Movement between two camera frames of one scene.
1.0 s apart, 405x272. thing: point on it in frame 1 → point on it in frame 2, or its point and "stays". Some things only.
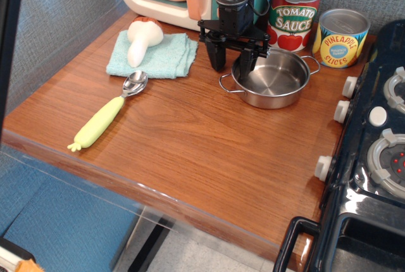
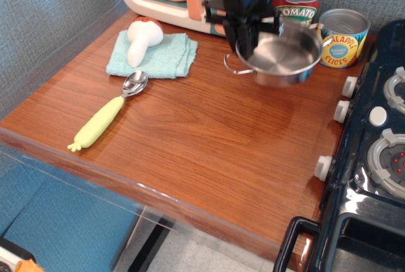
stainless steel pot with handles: (277, 81) → (285, 57)
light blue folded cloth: (170, 59) stays
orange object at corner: (28, 265) stays
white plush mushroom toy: (143, 33) stays
